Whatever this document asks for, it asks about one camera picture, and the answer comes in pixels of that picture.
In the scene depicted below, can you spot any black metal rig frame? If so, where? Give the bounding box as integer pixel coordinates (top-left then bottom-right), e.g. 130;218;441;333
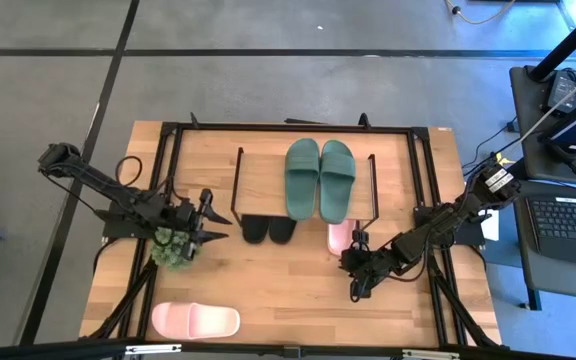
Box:
0;112;576;360

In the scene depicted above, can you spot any silver metal bracket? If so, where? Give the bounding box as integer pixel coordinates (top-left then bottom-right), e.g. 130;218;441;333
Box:
401;348;462;360
124;343;183;356

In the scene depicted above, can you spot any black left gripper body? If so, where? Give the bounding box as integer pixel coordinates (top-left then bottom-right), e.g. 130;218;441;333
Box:
169;198;209;252

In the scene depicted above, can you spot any green rubber slide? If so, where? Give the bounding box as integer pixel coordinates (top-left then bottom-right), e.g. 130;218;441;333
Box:
318;139;357;225
284;138;322;223

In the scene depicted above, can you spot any yellow floor cable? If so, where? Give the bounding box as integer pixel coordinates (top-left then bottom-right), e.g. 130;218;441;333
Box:
445;0;517;26

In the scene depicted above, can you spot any black computer keyboard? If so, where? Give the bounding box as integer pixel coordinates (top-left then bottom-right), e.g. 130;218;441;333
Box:
526;194;576;269

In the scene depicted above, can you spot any green artificial plant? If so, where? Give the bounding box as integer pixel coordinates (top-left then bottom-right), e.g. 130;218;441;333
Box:
150;227;202;272

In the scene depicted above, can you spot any pink rubber slide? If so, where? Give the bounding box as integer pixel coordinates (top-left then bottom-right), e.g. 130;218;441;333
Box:
326;219;358;257
150;301;242;341

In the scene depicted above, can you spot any black rubber slide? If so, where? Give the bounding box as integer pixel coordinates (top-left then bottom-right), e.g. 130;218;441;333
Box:
267;215;298;246
241;214;271;246

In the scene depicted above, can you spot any black diagonal pole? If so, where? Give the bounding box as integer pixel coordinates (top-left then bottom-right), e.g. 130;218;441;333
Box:
527;0;576;82

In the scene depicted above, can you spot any thin white cord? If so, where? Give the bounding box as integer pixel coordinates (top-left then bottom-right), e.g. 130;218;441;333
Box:
517;60;576;146

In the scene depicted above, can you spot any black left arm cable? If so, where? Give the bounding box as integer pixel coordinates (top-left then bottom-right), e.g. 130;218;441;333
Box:
114;154;144;189

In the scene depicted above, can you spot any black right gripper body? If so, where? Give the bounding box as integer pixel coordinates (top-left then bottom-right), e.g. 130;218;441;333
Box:
341;239;410;284

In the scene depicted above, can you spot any black power adapter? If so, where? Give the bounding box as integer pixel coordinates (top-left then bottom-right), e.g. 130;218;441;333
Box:
546;69;576;114

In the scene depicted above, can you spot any white paper sheet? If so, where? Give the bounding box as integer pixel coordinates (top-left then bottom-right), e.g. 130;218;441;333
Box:
480;214;500;242

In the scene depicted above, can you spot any dark grey side desk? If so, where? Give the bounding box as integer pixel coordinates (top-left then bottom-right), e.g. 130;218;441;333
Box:
509;64;576;306

